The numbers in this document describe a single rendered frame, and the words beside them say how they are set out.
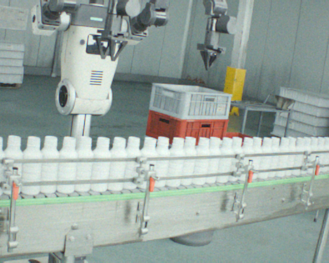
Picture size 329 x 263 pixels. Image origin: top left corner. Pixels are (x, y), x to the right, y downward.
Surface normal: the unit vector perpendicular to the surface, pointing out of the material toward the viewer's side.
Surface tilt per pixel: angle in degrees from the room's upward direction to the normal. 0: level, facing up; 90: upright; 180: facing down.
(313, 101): 91
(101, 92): 90
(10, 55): 90
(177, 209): 90
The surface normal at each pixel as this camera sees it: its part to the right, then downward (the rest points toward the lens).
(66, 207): 0.60, 0.23
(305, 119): -0.80, -0.02
